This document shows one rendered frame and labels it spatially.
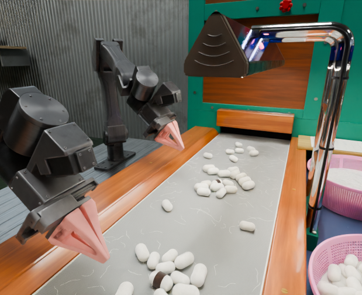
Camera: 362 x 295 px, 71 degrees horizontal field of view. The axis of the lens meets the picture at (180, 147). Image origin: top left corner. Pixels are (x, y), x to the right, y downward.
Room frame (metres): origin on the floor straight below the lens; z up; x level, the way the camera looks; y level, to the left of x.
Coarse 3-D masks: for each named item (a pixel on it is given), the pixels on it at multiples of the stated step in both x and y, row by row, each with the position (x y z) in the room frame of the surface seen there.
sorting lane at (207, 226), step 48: (288, 144) 0.97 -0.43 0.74; (192, 192) 0.58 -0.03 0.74; (240, 192) 0.58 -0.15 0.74; (144, 240) 0.40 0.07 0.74; (192, 240) 0.40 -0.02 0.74; (240, 240) 0.40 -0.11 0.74; (48, 288) 0.29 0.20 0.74; (96, 288) 0.29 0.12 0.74; (144, 288) 0.29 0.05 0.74; (240, 288) 0.29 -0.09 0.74
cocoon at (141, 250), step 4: (140, 244) 0.36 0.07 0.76; (136, 248) 0.35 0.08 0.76; (140, 248) 0.35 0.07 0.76; (144, 248) 0.35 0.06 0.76; (136, 252) 0.35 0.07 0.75; (140, 252) 0.34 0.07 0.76; (144, 252) 0.34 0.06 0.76; (148, 252) 0.35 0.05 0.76; (140, 256) 0.34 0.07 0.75; (144, 256) 0.34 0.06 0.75; (148, 256) 0.34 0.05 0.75; (140, 260) 0.34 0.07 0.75; (144, 260) 0.34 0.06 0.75
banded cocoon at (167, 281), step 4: (152, 272) 0.30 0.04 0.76; (156, 272) 0.30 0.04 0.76; (152, 276) 0.29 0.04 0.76; (168, 276) 0.29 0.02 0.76; (152, 280) 0.29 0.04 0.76; (164, 280) 0.28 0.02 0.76; (168, 280) 0.29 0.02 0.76; (172, 280) 0.29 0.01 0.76; (152, 284) 0.29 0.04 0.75; (160, 284) 0.28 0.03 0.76; (164, 284) 0.28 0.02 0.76; (168, 284) 0.28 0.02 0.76; (172, 284) 0.28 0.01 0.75; (160, 288) 0.28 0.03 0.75; (164, 288) 0.28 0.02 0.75; (168, 288) 0.28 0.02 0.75
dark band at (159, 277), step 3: (159, 273) 0.30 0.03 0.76; (162, 273) 0.30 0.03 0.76; (165, 273) 0.30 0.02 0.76; (156, 276) 0.29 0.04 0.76; (159, 276) 0.29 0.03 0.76; (162, 276) 0.29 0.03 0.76; (156, 279) 0.29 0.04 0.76; (159, 279) 0.29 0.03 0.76; (162, 279) 0.29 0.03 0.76; (153, 282) 0.29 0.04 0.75; (156, 282) 0.29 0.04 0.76; (159, 282) 0.28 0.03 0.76; (153, 285) 0.29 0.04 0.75; (156, 285) 0.28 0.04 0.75; (159, 285) 0.28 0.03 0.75; (159, 288) 0.28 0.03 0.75
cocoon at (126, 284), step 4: (120, 284) 0.28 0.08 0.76; (124, 284) 0.28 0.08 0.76; (128, 284) 0.28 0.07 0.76; (120, 288) 0.27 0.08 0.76; (124, 288) 0.27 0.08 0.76; (128, 288) 0.27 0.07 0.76; (132, 288) 0.28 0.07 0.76; (116, 292) 0.27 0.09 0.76; (120, 292) 0.26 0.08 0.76; (124, 292) 0.26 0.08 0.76; (128, 292) 0.27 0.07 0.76; (132, 292) 0.27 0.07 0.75
